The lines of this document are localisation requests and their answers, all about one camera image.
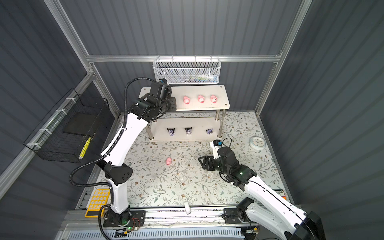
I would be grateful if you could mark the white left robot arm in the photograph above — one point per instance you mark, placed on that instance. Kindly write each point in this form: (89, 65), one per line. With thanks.
(137, 116)

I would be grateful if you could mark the coloured marker pack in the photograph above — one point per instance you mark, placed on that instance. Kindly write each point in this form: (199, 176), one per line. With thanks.
(280, 192)

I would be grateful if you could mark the pink pig toy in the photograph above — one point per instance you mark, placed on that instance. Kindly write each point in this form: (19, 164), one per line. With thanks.
(186, 100)
(214, 99)
(168, 161)
(201, 99)

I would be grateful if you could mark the purple black-bow figure toy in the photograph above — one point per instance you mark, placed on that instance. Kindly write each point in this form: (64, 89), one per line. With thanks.
(209, 131)

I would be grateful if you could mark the white wire basket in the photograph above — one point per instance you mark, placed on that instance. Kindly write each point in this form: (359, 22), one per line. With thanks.
(196, 72)

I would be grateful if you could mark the white and blue clock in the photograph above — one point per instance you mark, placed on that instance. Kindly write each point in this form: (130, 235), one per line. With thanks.
(257, 143)

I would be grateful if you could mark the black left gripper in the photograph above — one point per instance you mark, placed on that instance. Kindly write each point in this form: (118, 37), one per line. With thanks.
(171, 100)

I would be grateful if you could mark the white two-tier shelf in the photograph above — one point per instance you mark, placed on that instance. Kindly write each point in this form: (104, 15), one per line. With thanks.
(196, 115)

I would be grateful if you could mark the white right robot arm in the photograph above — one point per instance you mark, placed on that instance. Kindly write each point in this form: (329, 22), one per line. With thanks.
(263, 205)

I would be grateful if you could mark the yellow perforated board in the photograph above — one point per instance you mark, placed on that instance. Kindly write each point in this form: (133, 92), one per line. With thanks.
(99, 198)

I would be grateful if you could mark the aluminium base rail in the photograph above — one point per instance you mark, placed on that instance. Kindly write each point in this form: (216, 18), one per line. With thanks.
(163, 223)

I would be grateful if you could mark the black wire basket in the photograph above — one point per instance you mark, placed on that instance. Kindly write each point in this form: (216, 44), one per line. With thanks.
(67, 134)

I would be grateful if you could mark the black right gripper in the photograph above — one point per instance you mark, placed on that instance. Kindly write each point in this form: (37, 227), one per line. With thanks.
(208, 160)

